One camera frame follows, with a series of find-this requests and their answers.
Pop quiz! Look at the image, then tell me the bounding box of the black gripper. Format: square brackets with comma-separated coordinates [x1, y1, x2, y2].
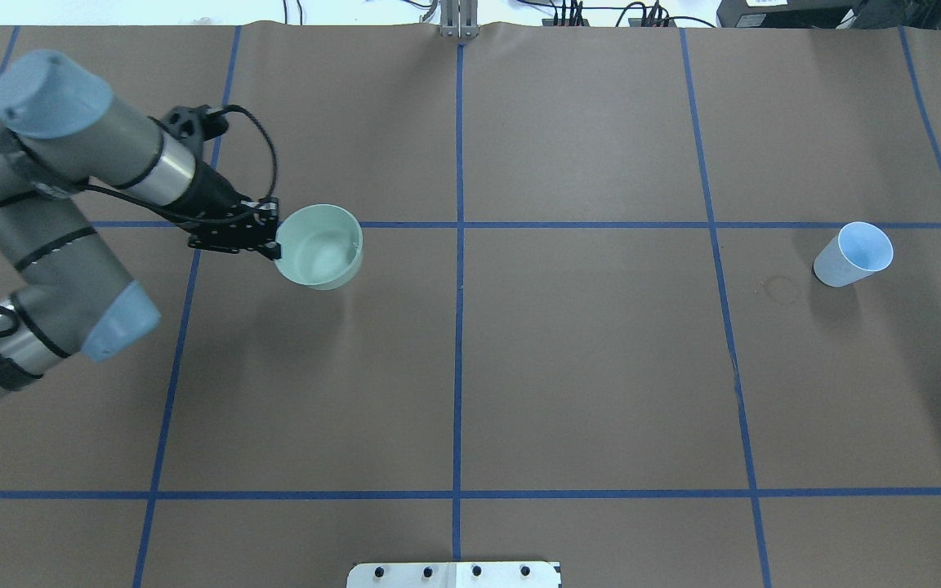
[187, 196, 283, 261]

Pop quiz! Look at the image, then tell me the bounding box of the mint green ceramic bowl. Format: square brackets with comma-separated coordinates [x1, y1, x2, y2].
[274, 203, 363, 291]

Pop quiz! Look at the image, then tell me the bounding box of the light blue paper cup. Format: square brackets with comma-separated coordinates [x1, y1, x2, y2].
[813, 222, 894, 287]

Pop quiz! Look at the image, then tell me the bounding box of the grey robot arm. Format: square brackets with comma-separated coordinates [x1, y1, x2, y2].
[0, 50, 283, 399]

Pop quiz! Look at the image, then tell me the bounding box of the aluminium frame post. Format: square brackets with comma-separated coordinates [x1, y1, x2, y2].
[426, 0, 480, 40]

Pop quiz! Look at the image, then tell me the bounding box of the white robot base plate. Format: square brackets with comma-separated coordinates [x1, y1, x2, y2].
[345, 559, 563, 587]

